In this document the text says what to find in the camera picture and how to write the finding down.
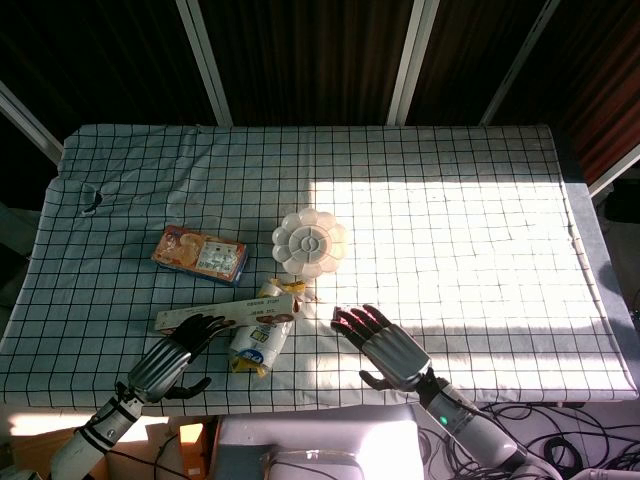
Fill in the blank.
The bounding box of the white grid-checked tablecloth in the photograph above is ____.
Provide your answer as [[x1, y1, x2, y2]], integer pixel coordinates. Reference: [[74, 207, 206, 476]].
[[0, 123, 639, 416]]

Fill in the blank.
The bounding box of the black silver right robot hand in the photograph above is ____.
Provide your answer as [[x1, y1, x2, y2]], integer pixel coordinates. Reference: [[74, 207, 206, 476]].
[[331, 303, 433, 393]]

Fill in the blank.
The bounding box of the orange blue cookie box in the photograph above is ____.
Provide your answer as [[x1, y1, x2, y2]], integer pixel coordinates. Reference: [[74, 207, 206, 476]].
[[150, 224, 249, 287]]

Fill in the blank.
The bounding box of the white robot torso base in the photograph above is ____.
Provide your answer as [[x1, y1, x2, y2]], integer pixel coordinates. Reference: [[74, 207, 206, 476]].
[[213, 415, 422, 480]]

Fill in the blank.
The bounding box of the white window frame bar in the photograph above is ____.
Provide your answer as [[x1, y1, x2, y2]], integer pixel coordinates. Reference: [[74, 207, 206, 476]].
[[588, 143, 640, 197], [386, 0, 427, 126], [175, 0, 234, 127], [478, 0, 562, 126], [0, 80, 65, 165]]

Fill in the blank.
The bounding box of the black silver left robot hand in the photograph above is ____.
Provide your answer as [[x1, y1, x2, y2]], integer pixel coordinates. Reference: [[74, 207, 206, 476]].
[[119, 314, 227, 404]]

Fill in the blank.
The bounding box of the long white baking paper box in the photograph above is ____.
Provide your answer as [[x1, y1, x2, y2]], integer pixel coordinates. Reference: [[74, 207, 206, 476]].
[[154, 293, 302, 335]]

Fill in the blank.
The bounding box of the orange cardboard box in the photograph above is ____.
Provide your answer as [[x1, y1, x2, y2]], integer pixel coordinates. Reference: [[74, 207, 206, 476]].
[[172, 422, 209, 480]]

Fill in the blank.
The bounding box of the black floor cable tangle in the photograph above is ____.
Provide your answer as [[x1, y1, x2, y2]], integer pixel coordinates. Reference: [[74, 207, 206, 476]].
[[418, 398, 640, 480]]

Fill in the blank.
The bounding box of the white flower-shaped paint palette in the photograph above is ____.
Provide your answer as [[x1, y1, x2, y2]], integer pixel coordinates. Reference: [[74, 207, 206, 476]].
[[271, 208, 349, 280]]

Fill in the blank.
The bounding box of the black coiled cable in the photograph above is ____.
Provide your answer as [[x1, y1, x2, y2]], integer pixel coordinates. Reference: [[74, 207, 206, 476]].
[[543, 436, 585, 477]]

